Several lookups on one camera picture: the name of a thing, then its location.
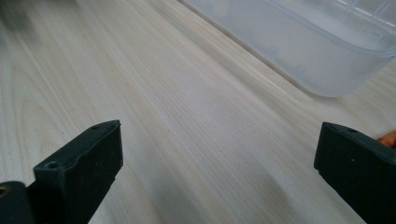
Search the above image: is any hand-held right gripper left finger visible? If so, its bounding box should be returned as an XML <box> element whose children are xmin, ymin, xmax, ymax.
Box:
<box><xmin>27</xmin><ymin>119</ymin><xmax>124</xmax><ymax>224</ymax></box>

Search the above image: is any green snack packet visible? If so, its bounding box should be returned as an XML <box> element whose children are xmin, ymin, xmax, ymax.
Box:
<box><xmin>376</xmin><ymin>130</ymin><xmax>396</xmax><ymax>149</ymax></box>

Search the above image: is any clear plastic container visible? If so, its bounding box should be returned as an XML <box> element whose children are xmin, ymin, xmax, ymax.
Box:
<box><xmin>178</xmin><ymin>0</ymin><xmax>396</xmax><ymax>98</ymax></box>

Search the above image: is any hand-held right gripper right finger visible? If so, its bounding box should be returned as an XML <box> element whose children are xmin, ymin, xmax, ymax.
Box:
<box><xmin>313</xmin><ymin>121</ymin><xmax>396</xmax><ymax>224</ymax></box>

